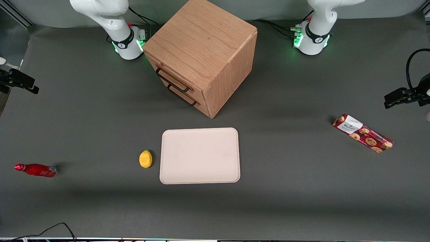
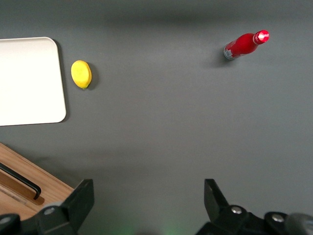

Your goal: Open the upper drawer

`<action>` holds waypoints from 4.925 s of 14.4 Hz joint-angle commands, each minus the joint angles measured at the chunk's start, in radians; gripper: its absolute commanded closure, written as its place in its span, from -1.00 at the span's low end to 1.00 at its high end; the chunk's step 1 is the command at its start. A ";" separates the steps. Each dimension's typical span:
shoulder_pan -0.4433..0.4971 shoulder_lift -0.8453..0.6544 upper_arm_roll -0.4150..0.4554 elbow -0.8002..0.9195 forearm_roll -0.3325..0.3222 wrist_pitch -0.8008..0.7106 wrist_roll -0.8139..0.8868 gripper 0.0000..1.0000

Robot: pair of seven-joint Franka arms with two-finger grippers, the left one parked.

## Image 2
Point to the yellow lemon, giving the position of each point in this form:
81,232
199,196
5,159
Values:
80,73

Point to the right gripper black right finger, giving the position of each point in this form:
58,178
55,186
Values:
220,210

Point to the pale rectangular tray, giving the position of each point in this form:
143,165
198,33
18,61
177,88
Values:
29,80

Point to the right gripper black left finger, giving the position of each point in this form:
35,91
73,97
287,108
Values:
73,210

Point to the red bottle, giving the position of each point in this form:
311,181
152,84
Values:
244,45

